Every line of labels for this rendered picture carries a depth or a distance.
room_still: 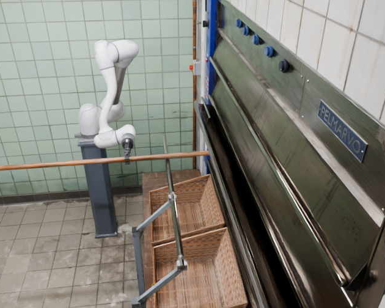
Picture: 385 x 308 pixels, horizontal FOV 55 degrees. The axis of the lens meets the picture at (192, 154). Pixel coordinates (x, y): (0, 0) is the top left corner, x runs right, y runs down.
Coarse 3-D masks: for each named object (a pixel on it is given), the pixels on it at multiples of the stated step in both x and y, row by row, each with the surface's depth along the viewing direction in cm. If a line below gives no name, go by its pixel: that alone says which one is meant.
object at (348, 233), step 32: (224, 64) 212; (256, 96) 161; (256, 128) 153; (288, 128) 129; (288, 160) 124; (320, 160) 108; (288, 192) 116; (320, 192) 105; (320, 224) 102; (352, 224) 90; (352, 256) 88
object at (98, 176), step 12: (84, 144) 288; (84, 156) 296; (96, 156) 297; (84, 168) 304; (96, 168) 303; (108, 168) 319; (96, 180) 309; (108, 180) 314; (96, 192) 315; (108, 192) 319; (96, 204) 321; (108, 204) 324; (96, 216) 328; (108, 216) 330; (96, 228) 338; (108, 228) 337
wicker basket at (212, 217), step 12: (192, 180) 279; (204, 180) 281; (156, 192) 282; (168, 192) 282; (180, 192) 284; (192, 192) 285; (204, 192) 284; (156, 204) 287; (180, 204) 290; (192, 204) 290; (204, 204) 279; (216, 204) 254; (168, 216) 278; (180, 216) 277; (192, 216) 277; (204, 216) 275; (216, 216) 248; (180, 228) 266; (192, 228) 267; (204, 228) 233; (216, 228) 235; (156, 240) 256; (168, 240) 235
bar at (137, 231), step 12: (168, 168) 228; (168, 180) 217; (168, 204) 206; (156, 216) 209; (132, 228) 214; (144, 228) 214; (180, 240) 176; (180, 252) 169; (180, 264) 163; (168, 276) 167; (144, 288) 238; (156, 288) 169; (132, 300) 173; (144, 300) 172
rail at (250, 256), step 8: (200, 112) 235; (200, 120) 228; (208, 136) 208; (208, 144) 203; (216, 160) 187; (216, 168) 183; (224, 184) 170; (232, 200) 160; (232, 208) 155; (240, 224) 147; (240, 232) 143; (248, 248) 136; (248, 256) 133; (256, 264) 130; (256, 272) 126; (256, 280) 124; (264, 288) 121; (264, 296) 118; (264, 304) 116
